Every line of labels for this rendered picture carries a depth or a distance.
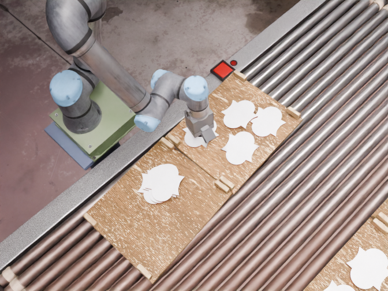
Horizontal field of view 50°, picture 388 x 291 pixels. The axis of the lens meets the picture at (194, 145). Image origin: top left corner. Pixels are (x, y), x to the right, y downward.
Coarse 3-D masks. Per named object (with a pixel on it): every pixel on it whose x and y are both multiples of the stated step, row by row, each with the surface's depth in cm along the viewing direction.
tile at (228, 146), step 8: (232, 136) 157; (240, 136) 157; (248, 136) 156; (232, 144) 155; (240, 144) 155; (248, 144) 155; (232, 152) 154; (240, 152) 153; (248, 152) 153; (232, 160) 152; (240, 160) 152; (248, 160) 152
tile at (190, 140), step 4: (216, 124) 160; (184, 128) 160; (212, 128) 159; (216, 128) 159; (188, 132) 159; (188, 136) 158; (192, 136) 158; (216, 136) 158; (188, 140) 157; (192, 140) 157; (196, 140) 157; (200, 140) 157; (188, 144) 156; (192, 144) 156; (196, 144) 156; (200, 144) 156; (204, 144) 156
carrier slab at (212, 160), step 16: (240, 80) 170; (208, 96) 167; (224, 96) 166; (240, 96) 166; (256, 96) 165; (256, 112) 162; (176, 128) 161; (224, 128) 160; (240, 128) 159; (288, 128) 158; (208, 144) 157; (224, 144) 156; (256, 144) 156; (272, 144) 155; (192, 160) 155; (208, 160) 154; (224, 160) 153; (256, 160) 153; (224, 176) 150; (240, 176) 150
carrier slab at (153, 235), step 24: (144, 168) 154; (192, 168) 153; (120, 192) 150; (192, 192) 148; (216, 192) 148; (96, 216) 146; (120, 216) 146; (144, 216) 145; (168, 216) 145; (192, 216) 144; (120, 240) 142; (144, 240) 141; (168, 240) 141; (144, 264) 138; (168, 264) 137
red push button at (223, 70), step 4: (220, 64) 175; (224, 64) 175; (216, 68) 174; (220, 68) 174; (224, 68) 174; (228, 68) 174; (216, 72) 173; (220, 72) 173; (224, 72) 173; (228, 72) 173; (224, 76) 172
